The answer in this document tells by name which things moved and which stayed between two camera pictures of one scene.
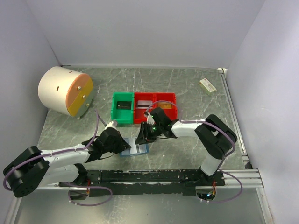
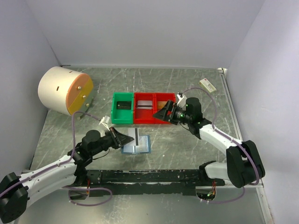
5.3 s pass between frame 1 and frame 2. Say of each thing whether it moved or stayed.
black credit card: stayed
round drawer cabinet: stayed
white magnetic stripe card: moved
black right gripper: moved
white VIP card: stayed
